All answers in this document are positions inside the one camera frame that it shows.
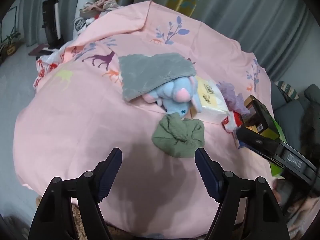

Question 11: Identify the black gold tea tin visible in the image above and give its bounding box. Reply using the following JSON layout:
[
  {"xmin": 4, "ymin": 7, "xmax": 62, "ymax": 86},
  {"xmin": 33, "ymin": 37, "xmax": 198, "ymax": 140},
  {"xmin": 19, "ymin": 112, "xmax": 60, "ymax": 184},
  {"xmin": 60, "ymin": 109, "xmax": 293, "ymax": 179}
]
[{"xmin": 244, "ymin": 95, "xmax": 280, "ymax": 140}]

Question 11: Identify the blue pink plush toy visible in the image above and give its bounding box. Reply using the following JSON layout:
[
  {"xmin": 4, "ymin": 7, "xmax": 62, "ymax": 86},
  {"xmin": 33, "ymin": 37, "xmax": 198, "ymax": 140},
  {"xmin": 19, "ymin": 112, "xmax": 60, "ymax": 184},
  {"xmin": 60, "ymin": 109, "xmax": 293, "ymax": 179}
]
[{"xmin": 144, "ymin": 76, "xmax": 203, "ymax": 119}]

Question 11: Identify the grey fluffy towel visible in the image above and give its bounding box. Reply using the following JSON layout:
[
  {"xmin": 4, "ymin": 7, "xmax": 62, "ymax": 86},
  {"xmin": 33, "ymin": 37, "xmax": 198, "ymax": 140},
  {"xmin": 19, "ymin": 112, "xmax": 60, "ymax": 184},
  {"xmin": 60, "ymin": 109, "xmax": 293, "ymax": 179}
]
[{"xmin": 118, "ymin": 52, "xmax": 197, "ymax": 102}]

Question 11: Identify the olive green cloth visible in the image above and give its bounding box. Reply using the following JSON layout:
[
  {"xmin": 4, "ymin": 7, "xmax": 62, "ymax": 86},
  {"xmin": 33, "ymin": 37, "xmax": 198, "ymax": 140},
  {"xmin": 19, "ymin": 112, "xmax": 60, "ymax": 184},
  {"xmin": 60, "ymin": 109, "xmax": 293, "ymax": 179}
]
[{"xmin": 152, "ymin": 114, "xmax": 205, "ymax": 158}]

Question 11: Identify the pile of clothes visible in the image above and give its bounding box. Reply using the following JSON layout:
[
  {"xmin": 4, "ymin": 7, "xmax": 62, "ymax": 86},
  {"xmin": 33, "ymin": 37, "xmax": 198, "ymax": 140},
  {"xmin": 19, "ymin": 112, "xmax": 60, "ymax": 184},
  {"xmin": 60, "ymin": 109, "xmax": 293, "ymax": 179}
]
[{"xmin": 75, "ymin": 0, "xmax": 123, "ymax": 30}]

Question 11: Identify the purple bath pouf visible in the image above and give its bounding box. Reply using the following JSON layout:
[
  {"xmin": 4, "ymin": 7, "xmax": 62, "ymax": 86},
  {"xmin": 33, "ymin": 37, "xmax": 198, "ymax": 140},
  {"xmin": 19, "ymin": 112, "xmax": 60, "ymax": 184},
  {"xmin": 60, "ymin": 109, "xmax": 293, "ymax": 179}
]
[{"xmin": 217, "ymin": 81, "xmax": 250, "ymax": 114}]

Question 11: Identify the large yellow tissue pack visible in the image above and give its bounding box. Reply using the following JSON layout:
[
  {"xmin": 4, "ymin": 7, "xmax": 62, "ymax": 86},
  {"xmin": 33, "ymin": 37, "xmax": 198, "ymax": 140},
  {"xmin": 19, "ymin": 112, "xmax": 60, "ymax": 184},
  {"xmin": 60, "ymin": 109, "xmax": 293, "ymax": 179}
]
[{"xmin": 189, "ymin": 76, "xmax": 232, "ymax": 123}]

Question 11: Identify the potted plant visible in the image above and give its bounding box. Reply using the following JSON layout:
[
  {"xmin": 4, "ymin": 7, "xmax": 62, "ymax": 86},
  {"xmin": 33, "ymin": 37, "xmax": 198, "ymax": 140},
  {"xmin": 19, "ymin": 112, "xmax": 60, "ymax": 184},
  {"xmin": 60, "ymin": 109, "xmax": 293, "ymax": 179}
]
[{"xmin": 0, "ymin": 30, "xmax": 22, "ymax": 60}]

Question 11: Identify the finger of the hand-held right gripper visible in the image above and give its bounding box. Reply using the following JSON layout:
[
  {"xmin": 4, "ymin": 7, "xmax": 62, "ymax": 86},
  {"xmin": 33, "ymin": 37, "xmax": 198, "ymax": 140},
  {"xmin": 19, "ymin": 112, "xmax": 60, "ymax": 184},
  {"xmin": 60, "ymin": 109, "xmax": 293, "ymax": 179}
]
[{"xmin": 236, "ymin": 127, "xmax": 280, "ymax": 162}]

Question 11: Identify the white red-patterned cloth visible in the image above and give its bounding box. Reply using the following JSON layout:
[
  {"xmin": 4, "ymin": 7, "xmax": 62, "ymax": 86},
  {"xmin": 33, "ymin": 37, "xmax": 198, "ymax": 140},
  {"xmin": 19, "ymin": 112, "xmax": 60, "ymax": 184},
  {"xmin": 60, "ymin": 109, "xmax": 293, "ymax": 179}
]
[{"xmin": 35, "ymin": 42, "xmax": 75, "ymax": 91}]

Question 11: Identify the brown fluffy rug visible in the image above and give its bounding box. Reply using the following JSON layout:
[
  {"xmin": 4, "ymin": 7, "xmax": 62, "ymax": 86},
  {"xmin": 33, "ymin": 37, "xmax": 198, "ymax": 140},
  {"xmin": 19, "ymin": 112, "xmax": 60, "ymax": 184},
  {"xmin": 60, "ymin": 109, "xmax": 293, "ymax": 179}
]
[{"xmin": 35, "ymin": 196, "xmax": 110, "ymax": 240}]

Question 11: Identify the green box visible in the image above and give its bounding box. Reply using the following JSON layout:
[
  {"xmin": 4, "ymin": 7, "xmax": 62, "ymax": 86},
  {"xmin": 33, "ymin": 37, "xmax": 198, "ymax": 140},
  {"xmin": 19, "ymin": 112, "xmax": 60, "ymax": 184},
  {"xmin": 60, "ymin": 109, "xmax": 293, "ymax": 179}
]
[{"xmin": 270, "ymin": 119, "xmax": 287, "ymax": 179}]

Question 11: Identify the striped cushion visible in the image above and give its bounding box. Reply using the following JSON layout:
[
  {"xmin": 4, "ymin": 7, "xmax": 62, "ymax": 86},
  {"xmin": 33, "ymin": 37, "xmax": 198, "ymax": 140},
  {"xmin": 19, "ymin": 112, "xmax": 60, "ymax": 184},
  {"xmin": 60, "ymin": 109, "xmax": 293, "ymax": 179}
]
[{"xmin": 277, "ymin": 81, "xmax": 299, "ymax": 102}]

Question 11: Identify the black tower appliance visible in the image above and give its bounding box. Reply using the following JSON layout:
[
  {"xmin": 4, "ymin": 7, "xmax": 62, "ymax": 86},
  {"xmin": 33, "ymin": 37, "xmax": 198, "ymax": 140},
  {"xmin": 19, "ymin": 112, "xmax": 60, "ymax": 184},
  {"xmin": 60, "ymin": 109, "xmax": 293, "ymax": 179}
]
[{"xmin": 42, "ymin": 0, "xmax": 64, "ymax": 49}]

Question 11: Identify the grey yellow patterned curtain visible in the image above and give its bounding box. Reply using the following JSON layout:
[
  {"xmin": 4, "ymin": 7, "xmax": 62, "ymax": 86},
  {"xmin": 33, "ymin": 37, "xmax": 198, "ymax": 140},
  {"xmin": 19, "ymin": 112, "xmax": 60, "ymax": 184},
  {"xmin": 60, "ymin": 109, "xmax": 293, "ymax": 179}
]
[{"xmin": 20, "ymin": 0, "xmax": 320, "ymax": 78}]

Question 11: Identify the pink printed sheet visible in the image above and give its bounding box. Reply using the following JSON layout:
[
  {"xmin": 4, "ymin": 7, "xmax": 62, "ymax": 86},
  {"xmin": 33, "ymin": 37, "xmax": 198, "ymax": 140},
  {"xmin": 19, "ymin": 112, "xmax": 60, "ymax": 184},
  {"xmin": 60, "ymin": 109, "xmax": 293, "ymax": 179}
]
[{"xmin": 14, "ymin": 0, "xmax": 273, "ymax": 238}]

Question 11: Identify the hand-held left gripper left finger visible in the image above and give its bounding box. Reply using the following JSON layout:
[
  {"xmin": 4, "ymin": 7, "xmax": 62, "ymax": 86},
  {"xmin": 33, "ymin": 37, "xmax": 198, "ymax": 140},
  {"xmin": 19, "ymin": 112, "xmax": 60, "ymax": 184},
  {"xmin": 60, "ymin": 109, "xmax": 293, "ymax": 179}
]
[{"xmin": 27, "ymin": 147, "xmax": 123, "ymax": 240}]

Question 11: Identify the grey sofa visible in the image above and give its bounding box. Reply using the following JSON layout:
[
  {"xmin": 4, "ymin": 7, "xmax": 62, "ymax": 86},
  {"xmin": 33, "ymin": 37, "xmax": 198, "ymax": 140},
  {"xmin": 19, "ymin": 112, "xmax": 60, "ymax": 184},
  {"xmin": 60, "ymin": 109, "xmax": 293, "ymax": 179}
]
[{"xmin": 271, "ymin": 81, "xmax": 320, "ymax": 155}]

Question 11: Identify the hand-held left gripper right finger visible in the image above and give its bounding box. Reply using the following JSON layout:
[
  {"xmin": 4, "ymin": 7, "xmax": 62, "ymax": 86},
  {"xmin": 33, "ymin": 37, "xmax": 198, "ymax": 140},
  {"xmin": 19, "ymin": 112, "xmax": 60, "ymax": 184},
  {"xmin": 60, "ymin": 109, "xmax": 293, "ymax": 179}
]
[{"xmin": 194, "ymin": 147, "xmax": 292, "ymax": 240}]

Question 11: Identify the red and white packet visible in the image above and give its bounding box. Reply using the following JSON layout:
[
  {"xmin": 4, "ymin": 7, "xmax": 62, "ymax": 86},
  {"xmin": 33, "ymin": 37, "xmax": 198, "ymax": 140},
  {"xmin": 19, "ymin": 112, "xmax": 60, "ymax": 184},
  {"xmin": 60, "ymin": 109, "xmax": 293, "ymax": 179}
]
[{"xmin": 222, "ymin": 111, "xmax": 244, "ymax": 133}]

